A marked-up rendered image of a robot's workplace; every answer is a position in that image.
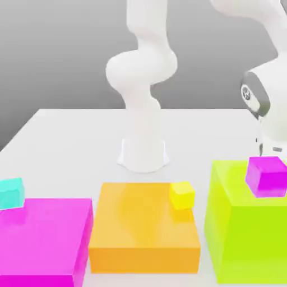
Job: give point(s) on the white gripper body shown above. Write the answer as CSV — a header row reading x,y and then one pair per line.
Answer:
x,y
277,149

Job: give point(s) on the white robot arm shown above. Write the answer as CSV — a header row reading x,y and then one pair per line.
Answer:
x,y
143,67

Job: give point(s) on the small magenta cube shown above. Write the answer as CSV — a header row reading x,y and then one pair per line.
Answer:
x,y
269,179

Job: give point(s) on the small yellow cube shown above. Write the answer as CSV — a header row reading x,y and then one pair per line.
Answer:
x,y
182,195

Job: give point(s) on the small cyan cube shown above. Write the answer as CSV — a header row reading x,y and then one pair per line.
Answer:
x,y
11,194

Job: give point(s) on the large lime green box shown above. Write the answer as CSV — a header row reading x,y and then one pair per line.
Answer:
x,y
248,237

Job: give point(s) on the large orange box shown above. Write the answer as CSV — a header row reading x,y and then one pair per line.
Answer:
x,y
139,224

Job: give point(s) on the large magenta box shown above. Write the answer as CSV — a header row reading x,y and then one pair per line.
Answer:
x,y
42,237

